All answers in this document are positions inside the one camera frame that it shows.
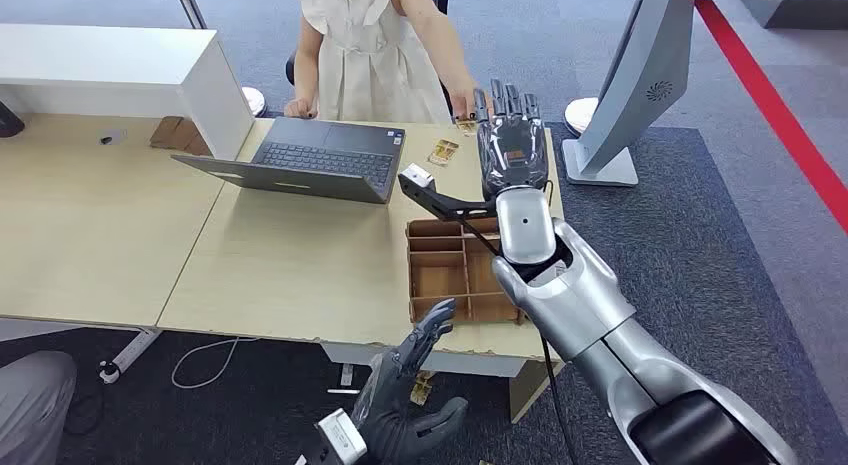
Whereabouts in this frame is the person's left hand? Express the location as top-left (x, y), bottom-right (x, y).
top-left (450, 87), bottom-right (495, 123)

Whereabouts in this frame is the person's right hand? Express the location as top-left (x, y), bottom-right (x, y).
top-left (284, 97), bottom-right (321, 120)

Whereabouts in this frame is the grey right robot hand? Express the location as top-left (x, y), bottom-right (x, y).
top-left (473, 78), bottom-right (551, 202)

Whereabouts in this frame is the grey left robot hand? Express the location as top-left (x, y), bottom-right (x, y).
top-left (351, 298), bottom-right (470, 465)

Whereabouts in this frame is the person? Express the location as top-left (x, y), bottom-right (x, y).
top-left (284, 0), bottom-right (495, 125)

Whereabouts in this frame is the white round stand base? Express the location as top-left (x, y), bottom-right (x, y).
top-left (564, 96), bottom-right (601, 137)
top-left (241, 86), bottom-right (268, 117)

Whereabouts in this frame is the grey open laptop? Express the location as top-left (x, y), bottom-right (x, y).
top-left (170, 116), bottom-right (407, 206)

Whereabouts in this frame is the white desk underframe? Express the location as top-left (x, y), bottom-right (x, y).
top-left (321, 342), bottom-right (531, 378)

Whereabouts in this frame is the brown cardboard piece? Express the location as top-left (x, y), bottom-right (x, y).
top-left (148, 115), bottom-right (213, 157)

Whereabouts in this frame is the brown wooden organizer tray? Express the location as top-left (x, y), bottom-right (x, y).
top-left (405, 216), bottom-right (531, 325)

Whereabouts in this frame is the light wood desk leg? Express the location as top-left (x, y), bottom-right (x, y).
top-left (508, 359), bottom-right (566, 425)

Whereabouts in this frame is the grey metal pole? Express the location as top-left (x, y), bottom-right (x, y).
top-left (172, 0), bottom-right (209, 31)

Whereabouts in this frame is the white desk shelf unit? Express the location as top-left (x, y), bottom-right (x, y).
top-left (0, 23), bottom-right (256, 162)

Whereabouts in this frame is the dark blue floor rug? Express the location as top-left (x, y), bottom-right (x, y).
top-left (0, 110), bottom-right (848, 465)

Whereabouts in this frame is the white power strip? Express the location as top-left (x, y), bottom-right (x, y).
top-left (99, 328), bottom-right (164, 385)

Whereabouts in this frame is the black desk object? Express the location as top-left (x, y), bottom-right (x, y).
top-left (0, 100), bottom-right (26, 139)

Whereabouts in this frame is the bystander's leg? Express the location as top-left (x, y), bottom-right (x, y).
top-left (0, 350), bottom-right (78, 465)

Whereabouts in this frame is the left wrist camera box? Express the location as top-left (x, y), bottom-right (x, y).
top-left (316, 408), bottom-right (369, 465)

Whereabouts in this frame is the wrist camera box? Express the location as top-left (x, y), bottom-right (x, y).
top-left (397, 162), bottom-right (498, 223)
top-left (316, 408), bottom-right (369, 465)

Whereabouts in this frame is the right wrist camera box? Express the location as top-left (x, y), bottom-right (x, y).
top-left (397, 162), bottom-right (498, 223)

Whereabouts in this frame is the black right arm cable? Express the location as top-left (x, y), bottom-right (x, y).
top-left (457, 216), bottom-right (578, 465)

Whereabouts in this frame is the white floor cable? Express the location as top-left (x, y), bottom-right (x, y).
top-left (170, 336), bottom-right (261, 390)

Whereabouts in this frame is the display wall with lit strip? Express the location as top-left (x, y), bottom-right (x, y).
top-left (738, 0), bottom-right (848, 31)

